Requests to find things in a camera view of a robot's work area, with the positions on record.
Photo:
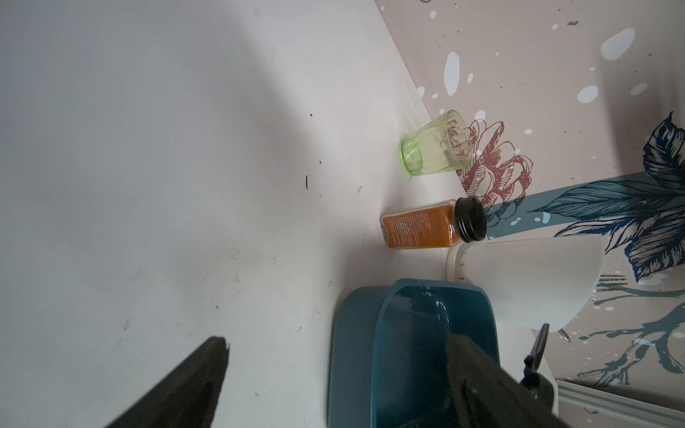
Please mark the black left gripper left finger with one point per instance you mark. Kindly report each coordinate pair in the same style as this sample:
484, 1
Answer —
188, 396

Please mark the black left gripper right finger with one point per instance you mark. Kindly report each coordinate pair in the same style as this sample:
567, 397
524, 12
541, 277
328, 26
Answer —
484, 395

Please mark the teal storage box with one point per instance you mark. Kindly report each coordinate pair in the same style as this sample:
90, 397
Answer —
389, 359

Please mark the white utensil holder cup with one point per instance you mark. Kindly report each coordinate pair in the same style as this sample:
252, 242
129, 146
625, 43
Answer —
531, 282

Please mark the fork in holder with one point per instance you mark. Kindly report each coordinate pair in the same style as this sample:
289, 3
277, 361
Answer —
610, 283

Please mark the orange spice jar black lid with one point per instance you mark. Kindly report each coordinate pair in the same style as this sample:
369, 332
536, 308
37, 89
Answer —
440, 225

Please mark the green glass cup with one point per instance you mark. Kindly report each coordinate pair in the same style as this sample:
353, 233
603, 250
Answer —
441, 146

